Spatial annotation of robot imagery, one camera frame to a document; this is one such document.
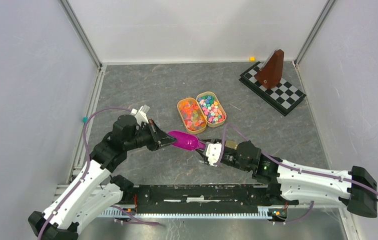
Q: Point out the black white chessboard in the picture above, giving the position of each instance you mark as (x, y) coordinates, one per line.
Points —
(285, 97)

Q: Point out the gold tin of star candies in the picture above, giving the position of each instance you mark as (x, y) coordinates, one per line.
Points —
(212, 109)

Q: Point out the gold tin of gummy candies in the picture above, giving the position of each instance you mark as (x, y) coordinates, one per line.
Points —
(191, 115)

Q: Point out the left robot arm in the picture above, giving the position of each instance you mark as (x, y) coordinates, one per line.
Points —
(67, 216)

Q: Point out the gold round jar lid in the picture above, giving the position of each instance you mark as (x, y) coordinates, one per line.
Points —
(231, 144)

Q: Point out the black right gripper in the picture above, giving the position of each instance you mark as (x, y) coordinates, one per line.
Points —
(205, 158)

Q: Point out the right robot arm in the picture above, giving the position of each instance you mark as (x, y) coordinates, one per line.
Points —
(288, 183)

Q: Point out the brown wooden metronome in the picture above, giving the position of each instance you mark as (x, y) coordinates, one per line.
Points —
(270, 74)

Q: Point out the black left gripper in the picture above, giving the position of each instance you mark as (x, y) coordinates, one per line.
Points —
(158, 138)

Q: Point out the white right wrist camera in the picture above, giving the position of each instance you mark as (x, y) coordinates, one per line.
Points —
(212, 153)

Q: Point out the magenta plastic scoop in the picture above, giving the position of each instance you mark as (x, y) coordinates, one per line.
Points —
(186, 141)

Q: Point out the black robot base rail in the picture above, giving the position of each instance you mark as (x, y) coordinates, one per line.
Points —
(203, 198)

